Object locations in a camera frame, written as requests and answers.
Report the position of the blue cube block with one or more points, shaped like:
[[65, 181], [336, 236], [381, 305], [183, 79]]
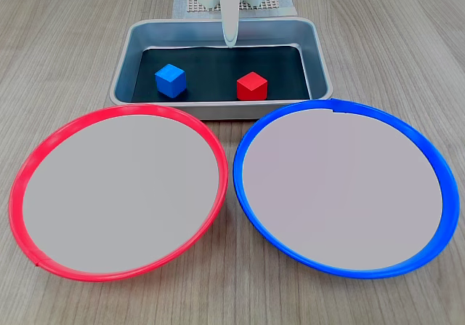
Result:
[[170, 81]]

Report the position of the black tray liner mat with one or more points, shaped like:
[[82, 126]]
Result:
[[218, 74]]

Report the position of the silver metal tray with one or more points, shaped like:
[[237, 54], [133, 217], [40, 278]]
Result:
[[163, 34]]

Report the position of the white mesh anti-slip mat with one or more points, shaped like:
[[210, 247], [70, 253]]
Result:
[[269, 7]]

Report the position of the red cube block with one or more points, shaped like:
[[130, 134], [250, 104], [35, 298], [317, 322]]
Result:
[[251, 87]]

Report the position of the red rimmed white dish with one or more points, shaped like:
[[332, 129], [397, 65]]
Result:
[[120, 194]]

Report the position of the blue rimmed white dish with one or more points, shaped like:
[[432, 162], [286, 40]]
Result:
[[341, 194]]

